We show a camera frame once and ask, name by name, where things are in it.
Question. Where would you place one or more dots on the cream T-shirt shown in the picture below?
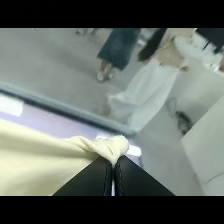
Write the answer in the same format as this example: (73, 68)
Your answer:
(40, 160)

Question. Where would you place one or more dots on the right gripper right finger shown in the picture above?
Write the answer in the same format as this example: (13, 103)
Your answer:
(140, 182)

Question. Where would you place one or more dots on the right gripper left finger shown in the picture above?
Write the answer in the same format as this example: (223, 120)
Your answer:
(90, 181)

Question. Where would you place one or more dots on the person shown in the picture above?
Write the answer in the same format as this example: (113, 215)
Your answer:
(150, 90)

